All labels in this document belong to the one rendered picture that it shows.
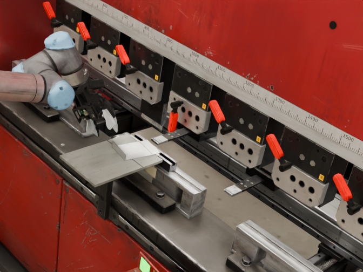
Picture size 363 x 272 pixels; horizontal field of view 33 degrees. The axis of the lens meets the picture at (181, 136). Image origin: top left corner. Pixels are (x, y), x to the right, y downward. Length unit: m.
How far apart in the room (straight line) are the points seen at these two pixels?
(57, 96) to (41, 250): 1.01
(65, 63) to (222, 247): 0.70
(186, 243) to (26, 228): 0.93
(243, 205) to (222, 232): 1.67
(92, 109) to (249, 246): 0.61
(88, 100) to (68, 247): 0.69
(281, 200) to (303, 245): 1.43
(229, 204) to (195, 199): 1.67
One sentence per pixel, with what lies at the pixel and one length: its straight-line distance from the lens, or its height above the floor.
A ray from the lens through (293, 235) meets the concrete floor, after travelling 3.45.
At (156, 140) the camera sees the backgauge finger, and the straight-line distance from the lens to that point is 2.02.
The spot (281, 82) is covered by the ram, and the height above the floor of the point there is 1.44.
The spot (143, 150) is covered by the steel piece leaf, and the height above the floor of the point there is 1.00.
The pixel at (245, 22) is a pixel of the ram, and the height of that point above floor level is 1.54.
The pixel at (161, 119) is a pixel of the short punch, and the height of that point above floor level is 1.12.
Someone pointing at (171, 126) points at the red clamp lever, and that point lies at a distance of 1.76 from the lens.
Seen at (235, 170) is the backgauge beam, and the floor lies 0.93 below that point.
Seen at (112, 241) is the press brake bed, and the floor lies 0.70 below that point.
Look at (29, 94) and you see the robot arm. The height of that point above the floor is 1.29.
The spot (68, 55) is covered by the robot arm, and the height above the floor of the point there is 1.32.
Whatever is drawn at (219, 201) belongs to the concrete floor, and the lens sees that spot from 3.55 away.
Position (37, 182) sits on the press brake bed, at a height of 0.66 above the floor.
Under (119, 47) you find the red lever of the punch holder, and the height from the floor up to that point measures 1.31.
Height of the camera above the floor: 2.03
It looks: 30 degrees down
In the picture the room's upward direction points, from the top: 10 degrees clockwise
